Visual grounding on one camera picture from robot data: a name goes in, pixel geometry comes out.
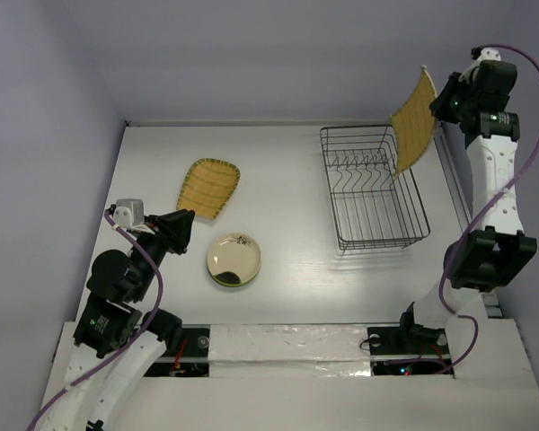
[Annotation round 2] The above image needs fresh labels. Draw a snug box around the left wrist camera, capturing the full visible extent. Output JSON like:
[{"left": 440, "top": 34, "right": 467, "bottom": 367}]
[{"left": 109, "top": 198, "right": 145, "bottom": 229}]

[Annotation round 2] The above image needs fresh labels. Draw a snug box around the wire dish rack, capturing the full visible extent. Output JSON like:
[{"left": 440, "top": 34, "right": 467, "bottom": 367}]
[{"left": 320, "top": 125, "right": 431, "bottom": 252}]

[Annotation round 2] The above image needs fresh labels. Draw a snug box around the grey green plate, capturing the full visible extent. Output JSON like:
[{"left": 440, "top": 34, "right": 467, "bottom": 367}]
[{"left": 207, "top": 233, "right": 261, "bottom": 277}]

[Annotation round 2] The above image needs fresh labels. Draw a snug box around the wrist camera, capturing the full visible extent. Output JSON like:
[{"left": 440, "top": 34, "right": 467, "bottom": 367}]
[
  {"left": 468, "top": 47, "right": 501, "bottom": 74},
  {"left": 109, "top": 198, "right": 145, "bottom": 229}
]

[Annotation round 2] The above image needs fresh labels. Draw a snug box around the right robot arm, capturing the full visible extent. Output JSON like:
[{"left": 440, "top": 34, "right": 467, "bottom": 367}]
[{"left": 395, "top": 59, "right": 537, "bottom": 352}]

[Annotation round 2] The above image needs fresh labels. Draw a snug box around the small bamboo tray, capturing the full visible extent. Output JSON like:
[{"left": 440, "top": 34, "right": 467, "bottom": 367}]
[{"left": 176, "top": 158, "right": 241, "bottom": 220}]

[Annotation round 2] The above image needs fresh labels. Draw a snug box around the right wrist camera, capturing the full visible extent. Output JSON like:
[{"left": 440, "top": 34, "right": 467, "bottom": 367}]
[{"left": 468, "top": 47, "right": 501, "bottom": 74}]

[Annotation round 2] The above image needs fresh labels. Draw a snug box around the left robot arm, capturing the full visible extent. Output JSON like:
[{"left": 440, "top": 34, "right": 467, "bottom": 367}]
[{"left": 28, "top": 199, "right": 195, "bottom": 430}]

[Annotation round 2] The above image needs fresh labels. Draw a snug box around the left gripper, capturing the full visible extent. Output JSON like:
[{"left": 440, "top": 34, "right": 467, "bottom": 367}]
[{"left": 132, "top": 207, "right": 196, "bottom": 299}]

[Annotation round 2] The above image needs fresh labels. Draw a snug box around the large bamboo tray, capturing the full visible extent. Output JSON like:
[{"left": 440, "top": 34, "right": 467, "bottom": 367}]
[{"left": 391, "top": 65, "right": 437, "bottom": 177}]

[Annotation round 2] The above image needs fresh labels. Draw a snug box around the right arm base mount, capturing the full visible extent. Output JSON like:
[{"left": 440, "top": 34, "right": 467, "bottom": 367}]
[{"left": 359, "top": 326, "right": 454, "bottom": 376}]

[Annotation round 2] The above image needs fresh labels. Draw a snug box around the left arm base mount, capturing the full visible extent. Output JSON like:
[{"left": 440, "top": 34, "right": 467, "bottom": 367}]
[{"left": 144, "top": 325, "right": 210, "bottom": 377}]

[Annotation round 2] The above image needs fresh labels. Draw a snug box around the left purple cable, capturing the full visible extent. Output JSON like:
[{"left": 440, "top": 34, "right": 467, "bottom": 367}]
[{"left": 24, "top": 210, "right": 165, "bottom": 430}]

